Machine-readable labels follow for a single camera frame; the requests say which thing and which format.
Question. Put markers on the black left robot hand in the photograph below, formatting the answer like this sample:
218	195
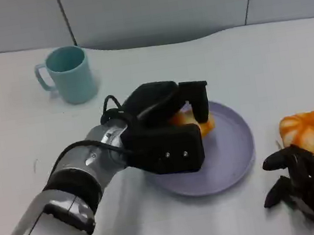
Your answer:
154	97

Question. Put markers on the orange toy bread roll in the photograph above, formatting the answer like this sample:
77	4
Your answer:
207	127

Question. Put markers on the pale green mug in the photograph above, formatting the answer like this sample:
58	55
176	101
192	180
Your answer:
72	77

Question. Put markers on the lilac plate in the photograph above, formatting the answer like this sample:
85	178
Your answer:
226	148

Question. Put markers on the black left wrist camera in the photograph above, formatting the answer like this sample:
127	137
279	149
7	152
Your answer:
164	149

